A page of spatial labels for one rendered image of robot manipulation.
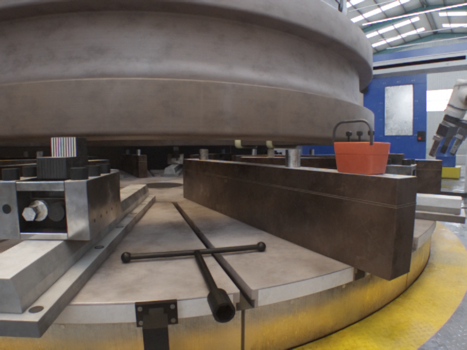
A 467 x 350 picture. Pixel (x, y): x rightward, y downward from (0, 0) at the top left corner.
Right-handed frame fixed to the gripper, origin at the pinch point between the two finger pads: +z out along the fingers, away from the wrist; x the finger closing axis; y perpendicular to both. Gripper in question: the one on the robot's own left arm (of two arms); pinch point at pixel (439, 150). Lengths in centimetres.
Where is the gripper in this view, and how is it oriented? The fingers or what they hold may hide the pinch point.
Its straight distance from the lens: 162.5
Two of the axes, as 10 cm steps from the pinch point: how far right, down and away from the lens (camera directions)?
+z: -1.2, 8.7, 4.8
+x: -8.5, 1.6, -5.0
